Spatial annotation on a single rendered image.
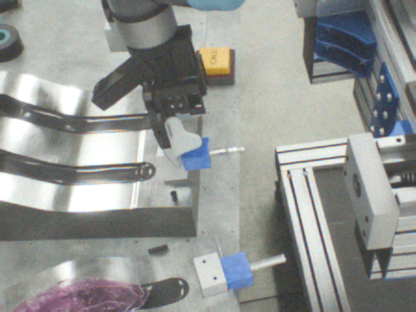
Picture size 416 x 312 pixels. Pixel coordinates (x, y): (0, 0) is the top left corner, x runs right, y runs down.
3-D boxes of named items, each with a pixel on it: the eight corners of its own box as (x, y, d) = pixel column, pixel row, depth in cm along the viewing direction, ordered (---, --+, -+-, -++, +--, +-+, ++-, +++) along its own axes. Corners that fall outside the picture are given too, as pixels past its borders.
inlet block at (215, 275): (279, 253, 98) (279, 234, 93) (290, 281, 95) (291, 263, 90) (196, 276, 96) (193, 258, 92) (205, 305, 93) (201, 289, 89)
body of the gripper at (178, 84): (207, 119, 88) (186, 46, 80) (148, 126, 89) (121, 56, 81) (210, 84, 93) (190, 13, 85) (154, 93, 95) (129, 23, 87)
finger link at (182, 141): (207, 173, 92) (194, 117, 88) (168, 177, 93) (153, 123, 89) (209, 162, 95) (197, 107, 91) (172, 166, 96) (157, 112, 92)
